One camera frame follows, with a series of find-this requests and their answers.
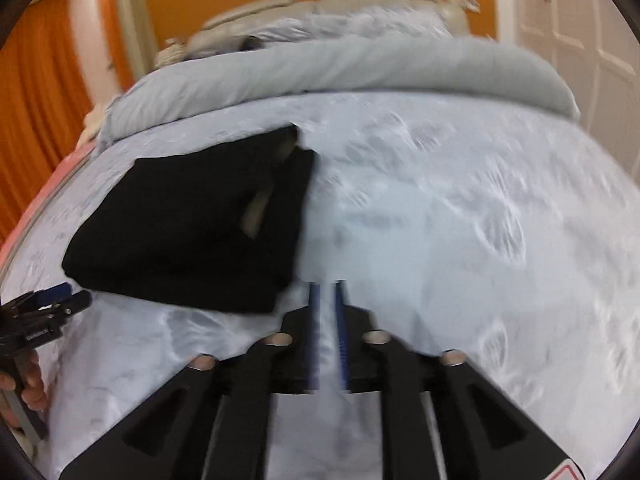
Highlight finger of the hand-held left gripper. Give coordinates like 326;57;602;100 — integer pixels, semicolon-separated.
9;282;72;314
29;290;94;324

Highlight grey pillow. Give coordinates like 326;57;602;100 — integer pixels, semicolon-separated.
95;10;582;155

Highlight black pants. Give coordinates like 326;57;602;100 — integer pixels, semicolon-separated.
61;125;317;316

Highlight white window frame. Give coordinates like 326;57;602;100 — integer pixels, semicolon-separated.
69;0;153;106

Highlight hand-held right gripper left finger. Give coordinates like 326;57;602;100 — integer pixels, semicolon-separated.
57;282;326;480

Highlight orange curtain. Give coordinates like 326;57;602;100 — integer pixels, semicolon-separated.
0;0;126;247

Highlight white panelled closet door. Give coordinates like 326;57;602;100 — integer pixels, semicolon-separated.
492;0;640;181

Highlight grey butterfly-print bed sheet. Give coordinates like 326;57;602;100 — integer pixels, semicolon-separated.
0;91;640;480

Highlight person's left hand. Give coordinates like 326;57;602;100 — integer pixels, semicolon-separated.
0;352;49;412

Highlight pink mattress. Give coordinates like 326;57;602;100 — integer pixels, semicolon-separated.
0;139;101;273

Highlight cream padded headboard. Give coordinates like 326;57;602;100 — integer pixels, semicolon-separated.
154;0;482;68

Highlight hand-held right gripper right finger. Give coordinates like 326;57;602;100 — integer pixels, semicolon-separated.
332;280;586;480

